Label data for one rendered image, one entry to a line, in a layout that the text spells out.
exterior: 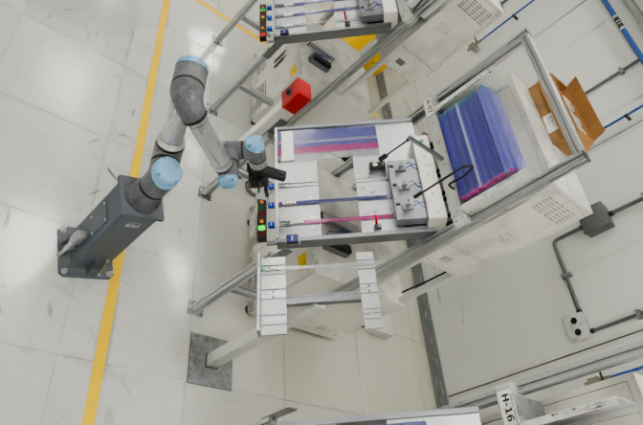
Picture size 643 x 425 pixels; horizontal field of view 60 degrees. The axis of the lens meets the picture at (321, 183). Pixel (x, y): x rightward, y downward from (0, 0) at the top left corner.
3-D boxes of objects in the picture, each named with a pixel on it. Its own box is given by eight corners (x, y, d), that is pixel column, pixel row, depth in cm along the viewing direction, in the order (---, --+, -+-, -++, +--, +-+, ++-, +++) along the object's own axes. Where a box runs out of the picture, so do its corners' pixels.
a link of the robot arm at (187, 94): (190, 95, 180) (244, 188, 216) (195, 73, 187) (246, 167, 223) (158, 101, 182) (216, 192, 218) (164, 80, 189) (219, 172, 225)
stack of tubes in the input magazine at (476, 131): (460, 200, 233) (515, 168, 218) (436, 115, 264) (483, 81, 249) (477, 211, 240) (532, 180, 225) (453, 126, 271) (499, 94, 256)
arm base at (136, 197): (125, 211, 218) (138, 198, 213) (122, 178, 225) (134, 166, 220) (160, 215, 229) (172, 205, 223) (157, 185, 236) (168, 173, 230)
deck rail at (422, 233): (277, 249, 248) (276, 242, 243) (277, 245, 249) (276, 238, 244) (435, 237, 249) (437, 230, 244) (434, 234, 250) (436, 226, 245)
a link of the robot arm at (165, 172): (137, 190, 214) (154, 173, 207) (144, 165, 223) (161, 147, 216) (165, 203, 221) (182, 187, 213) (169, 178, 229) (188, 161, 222)
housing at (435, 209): (425, 235, 251) (429, 218, 240) (408, 154, 281) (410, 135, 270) (443, 234, 251) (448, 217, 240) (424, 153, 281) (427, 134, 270)
